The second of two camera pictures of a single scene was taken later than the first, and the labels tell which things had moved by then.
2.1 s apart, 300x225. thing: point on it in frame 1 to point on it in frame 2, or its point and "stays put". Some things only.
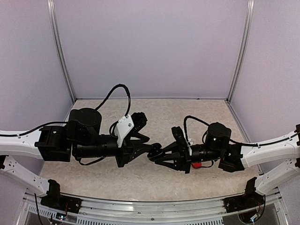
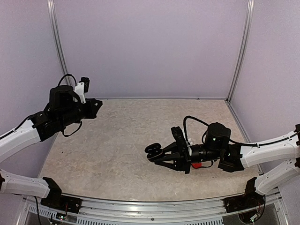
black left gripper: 130,148 to 92,111
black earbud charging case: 156,150 stays put
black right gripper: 181,164 stays put
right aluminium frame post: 248,20 stays put
